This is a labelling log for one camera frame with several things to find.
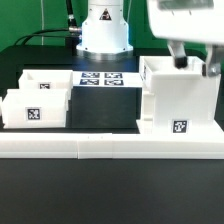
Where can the white L-shaped fence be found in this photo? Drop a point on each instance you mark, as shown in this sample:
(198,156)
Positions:
(110,146)

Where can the fiducial marker sheet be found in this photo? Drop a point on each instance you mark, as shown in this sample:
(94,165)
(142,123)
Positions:
(107,79)

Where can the white front drawer tray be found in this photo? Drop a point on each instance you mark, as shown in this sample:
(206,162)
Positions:
(38,108)

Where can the white rear drawer tray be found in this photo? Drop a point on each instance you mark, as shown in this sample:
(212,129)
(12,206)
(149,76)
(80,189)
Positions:
(46,79)

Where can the white drawer tray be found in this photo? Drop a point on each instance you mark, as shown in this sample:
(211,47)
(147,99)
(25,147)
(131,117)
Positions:
(38,108)
(46,79)

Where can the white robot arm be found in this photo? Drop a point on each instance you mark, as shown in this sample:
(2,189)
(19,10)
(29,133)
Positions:
(105,33)

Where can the white drawer cabinet box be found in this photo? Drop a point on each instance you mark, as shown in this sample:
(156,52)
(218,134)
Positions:
(177,101)

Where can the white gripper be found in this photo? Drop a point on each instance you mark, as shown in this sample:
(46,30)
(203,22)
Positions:
(199,21)

